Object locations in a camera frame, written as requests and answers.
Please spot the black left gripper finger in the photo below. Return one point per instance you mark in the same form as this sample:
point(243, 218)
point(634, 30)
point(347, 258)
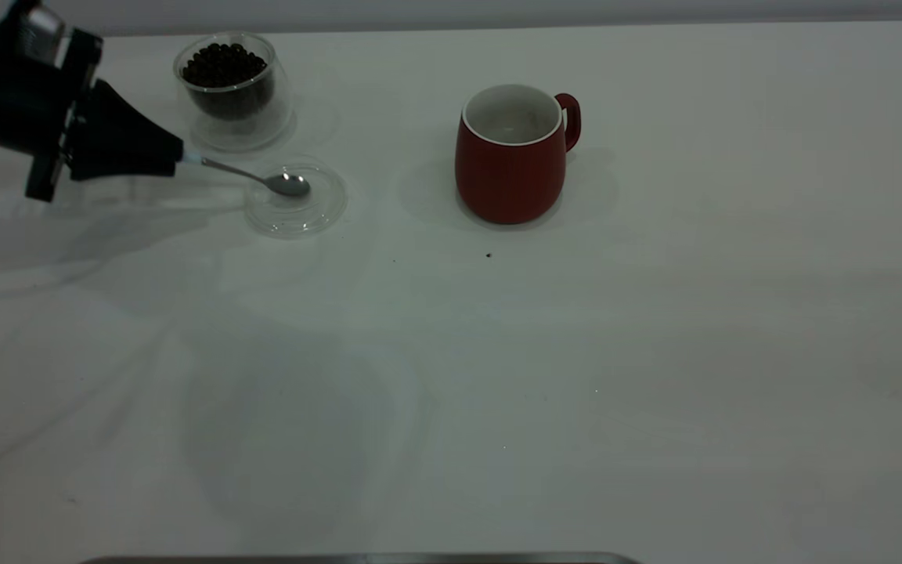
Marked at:
point(122, 160)
point(118, 117)

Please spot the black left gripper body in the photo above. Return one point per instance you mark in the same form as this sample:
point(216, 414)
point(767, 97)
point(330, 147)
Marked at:
point(20, 110)

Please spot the red mug white inside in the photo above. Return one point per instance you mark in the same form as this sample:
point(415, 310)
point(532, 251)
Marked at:
point(507, 180)

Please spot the dark coffee beans pile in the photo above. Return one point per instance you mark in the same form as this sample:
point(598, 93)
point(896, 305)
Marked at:
point(225, 74)

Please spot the clear glass lid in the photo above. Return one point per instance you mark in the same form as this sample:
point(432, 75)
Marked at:
point(298, 215)

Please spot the clear double-walled glass jar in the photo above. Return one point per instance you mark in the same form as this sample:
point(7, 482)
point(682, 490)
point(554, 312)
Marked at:
point(283, 110)

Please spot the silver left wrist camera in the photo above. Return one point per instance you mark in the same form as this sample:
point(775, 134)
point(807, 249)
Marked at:
point(36, 35)

